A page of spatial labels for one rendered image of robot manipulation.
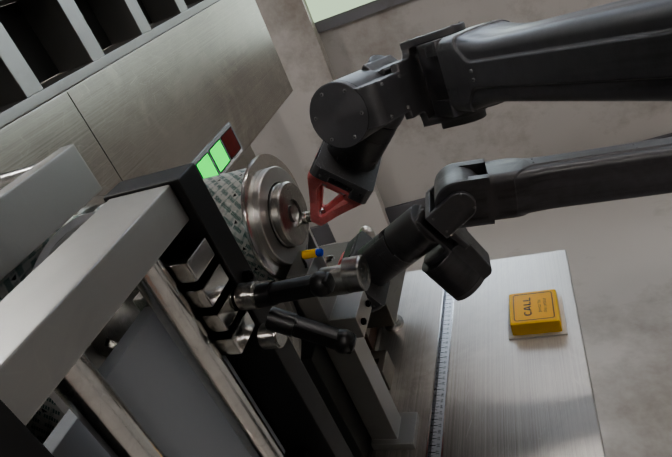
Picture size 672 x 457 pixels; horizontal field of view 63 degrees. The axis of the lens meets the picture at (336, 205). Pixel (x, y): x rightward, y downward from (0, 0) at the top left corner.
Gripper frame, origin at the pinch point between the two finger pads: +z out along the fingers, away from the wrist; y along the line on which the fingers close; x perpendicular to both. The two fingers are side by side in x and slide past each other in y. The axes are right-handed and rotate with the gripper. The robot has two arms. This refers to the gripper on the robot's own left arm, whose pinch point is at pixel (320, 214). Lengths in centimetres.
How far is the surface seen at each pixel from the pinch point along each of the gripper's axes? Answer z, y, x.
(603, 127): 35, 200, -114
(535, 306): 8.2, 12.9, -36.2
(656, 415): 60, 60, -118
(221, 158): 29, 42, 20
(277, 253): 2.5, -6.4, 2.6
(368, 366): 13.7, -6.0, -13.8
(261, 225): -0.3, -6.5, 5.5
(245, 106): 27, 61, 22
